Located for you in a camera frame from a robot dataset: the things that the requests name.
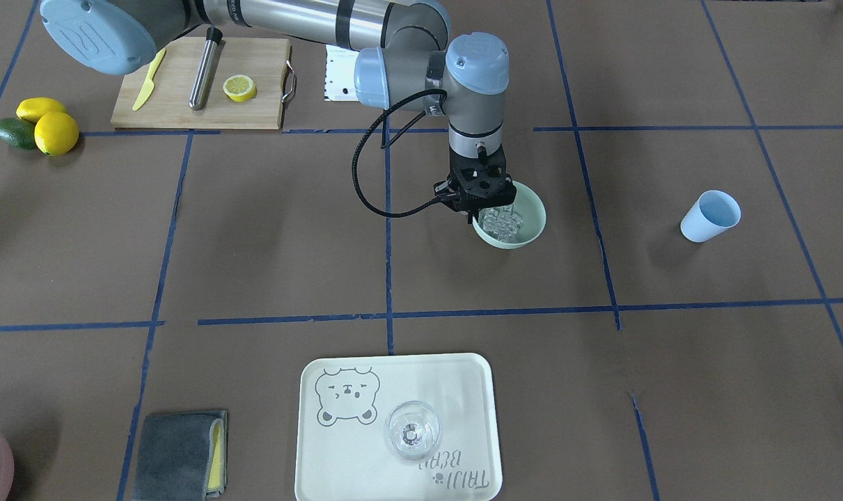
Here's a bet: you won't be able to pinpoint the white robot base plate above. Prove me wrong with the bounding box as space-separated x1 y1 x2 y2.
323 45 360 102

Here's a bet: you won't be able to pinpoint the lemon half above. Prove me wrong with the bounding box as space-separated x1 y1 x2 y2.
223 75 257 102

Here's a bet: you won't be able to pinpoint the cream bear tray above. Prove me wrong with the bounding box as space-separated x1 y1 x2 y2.
294 353 503 500

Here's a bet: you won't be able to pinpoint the dark sponge cloth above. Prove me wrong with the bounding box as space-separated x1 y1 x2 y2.
131 409 229 500

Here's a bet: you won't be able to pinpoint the whole yellow lemon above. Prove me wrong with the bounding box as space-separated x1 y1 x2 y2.
34 111 80 156

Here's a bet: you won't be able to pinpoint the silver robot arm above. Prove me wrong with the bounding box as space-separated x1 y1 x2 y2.
38 1 517 221

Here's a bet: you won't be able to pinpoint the wooden cutting board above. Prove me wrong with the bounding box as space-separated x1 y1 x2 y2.
111 37 292 131

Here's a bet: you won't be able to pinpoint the green bowl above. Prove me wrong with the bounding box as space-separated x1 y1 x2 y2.
471 181 546 248

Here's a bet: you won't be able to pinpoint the light blue plastic cup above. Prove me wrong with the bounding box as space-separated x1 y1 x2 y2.
679 190 742 242

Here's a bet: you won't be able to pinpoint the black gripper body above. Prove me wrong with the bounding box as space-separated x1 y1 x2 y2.
434 146 517 220

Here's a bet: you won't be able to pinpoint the yellow plastic knife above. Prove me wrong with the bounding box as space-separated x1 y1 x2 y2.
132 48 166 111

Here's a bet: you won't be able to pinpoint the clear wine glass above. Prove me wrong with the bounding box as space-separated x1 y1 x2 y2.
386 400 441 462

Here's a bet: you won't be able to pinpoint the steel handled knife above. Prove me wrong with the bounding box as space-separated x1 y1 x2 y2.
188 26 223 111

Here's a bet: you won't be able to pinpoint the clear ice cubes in bowl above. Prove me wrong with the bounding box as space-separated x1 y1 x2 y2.
478 205 524 242

